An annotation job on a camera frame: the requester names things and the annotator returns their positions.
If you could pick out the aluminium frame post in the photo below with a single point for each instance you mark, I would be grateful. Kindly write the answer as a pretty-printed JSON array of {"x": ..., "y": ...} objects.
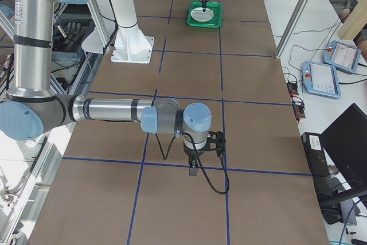
[{"x": 294, "y": 19}]

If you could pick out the green plastic tray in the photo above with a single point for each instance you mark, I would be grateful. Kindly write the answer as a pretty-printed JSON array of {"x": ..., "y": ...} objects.
[{"x": 214, "y": 23}]

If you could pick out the near blue teach pendant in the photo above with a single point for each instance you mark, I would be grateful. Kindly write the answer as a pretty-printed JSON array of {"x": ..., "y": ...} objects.
[{"x": 321, "y": 79}]

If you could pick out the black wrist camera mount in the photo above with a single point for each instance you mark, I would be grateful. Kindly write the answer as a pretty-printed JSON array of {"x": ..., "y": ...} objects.
[{"x": 216, "y": 142}]

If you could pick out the orange black adapter upper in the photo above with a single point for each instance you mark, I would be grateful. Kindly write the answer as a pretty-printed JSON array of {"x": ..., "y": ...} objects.
[{"x": 292, "y": 89}]

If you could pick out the orange black adapter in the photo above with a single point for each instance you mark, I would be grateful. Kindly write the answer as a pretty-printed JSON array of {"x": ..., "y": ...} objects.
[
  {"x": 292, "y": 89},
  {"x": 298, "y": 108}
]

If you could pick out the orange black adapter lower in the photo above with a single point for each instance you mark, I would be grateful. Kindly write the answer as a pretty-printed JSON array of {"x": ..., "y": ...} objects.
[{"x": 298, "y": 108}]

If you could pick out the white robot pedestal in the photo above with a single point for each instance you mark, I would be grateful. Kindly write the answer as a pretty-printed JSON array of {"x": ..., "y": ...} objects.
[{"x": 131, "y": 45}]

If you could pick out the white round plate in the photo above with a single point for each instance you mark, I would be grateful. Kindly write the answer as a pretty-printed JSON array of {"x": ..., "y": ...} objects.
[{"x": 202, "y": 17}]

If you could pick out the wooden beam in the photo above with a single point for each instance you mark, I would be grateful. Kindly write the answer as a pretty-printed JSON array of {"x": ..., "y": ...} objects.
[{"x": 354, "y": 22}]

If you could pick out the far blue teach pendant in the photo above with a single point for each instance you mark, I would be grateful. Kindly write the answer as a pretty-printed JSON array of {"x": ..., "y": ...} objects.
[{"x": 344, "y": 57}]

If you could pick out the black laptop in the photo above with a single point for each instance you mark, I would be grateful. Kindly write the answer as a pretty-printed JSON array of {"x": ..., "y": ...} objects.
[{"x": 345, "y": 143}]

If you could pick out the black mini computer box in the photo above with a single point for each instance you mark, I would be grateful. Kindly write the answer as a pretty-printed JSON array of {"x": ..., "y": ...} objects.
[{"x": 315, "y": 154}]

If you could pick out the blue teach pendant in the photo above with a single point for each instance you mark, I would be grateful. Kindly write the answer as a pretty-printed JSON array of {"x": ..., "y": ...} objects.
[
  {"x": 321, "y": 79},
  {"x": 344, "y": 57}
]

